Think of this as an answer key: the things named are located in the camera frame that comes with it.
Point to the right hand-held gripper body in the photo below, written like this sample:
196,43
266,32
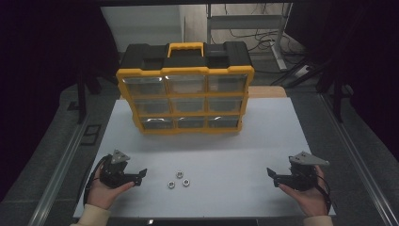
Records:
301,175

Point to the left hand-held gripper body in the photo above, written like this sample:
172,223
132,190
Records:
113,172

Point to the metal hex nut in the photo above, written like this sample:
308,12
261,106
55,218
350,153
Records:
179,174
186,182
171,184

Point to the yellow black organizer case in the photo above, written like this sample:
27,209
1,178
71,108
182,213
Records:
188,55

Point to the person's left hand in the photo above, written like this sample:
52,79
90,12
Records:
102,194

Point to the person's right hand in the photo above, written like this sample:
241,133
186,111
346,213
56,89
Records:
309,199

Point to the black metal stand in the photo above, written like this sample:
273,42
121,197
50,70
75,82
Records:
82,100
337,100

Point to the set of clear organizer drawers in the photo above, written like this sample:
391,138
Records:
185,84

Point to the white power strip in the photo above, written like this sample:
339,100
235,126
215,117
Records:
302,71

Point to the dark curtain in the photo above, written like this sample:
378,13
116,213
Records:
370,62
40,78

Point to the white panel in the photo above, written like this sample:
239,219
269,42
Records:
141,26

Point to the black floor frame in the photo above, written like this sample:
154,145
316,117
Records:
91,135

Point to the aluminium rail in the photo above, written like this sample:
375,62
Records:
360,163
59,175

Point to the white metal desk frame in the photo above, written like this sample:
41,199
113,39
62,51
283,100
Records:
244,22

